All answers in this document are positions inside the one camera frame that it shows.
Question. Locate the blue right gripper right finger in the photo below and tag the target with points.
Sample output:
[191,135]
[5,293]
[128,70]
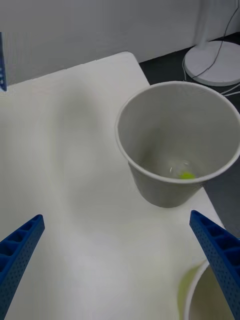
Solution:
[222,257]

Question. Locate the clear bottle with green cap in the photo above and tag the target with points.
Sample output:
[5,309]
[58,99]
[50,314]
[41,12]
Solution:
[187,175]

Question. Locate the yellow-green plastic waste bin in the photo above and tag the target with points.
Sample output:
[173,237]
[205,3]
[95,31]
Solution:
[200,300]

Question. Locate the grey plastic waste bin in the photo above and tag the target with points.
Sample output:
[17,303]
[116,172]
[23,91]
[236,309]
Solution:
[162,125]

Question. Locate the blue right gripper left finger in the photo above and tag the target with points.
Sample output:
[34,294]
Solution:
[17,257]

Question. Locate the white round floor stand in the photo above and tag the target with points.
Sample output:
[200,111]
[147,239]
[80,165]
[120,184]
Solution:
[225,67]

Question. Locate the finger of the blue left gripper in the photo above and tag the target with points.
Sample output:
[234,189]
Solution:
[2,65]

